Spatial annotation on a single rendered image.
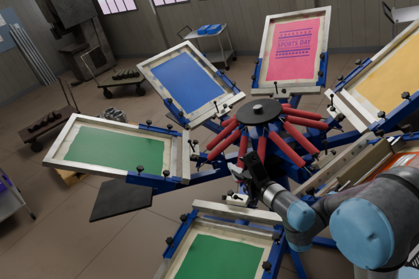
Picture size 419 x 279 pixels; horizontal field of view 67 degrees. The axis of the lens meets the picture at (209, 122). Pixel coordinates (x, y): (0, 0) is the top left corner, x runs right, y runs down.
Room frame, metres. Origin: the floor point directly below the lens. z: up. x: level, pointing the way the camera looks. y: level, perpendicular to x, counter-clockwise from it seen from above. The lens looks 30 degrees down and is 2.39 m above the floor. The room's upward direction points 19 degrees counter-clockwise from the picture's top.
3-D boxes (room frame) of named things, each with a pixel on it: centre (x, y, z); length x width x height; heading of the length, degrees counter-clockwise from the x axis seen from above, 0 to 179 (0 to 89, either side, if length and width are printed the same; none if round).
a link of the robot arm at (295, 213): (0.62, -0.15, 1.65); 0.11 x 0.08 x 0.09; 21
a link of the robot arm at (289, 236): (0.63, -0.16, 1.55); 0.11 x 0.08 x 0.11; 111
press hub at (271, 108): (1.78, -0.33, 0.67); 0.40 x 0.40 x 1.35
